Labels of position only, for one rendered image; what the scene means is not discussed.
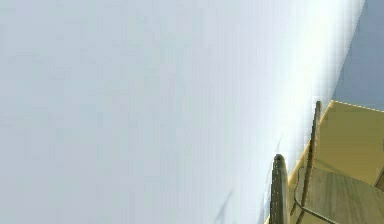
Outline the wooden chair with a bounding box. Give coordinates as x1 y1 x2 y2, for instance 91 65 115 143
269 100 384 224

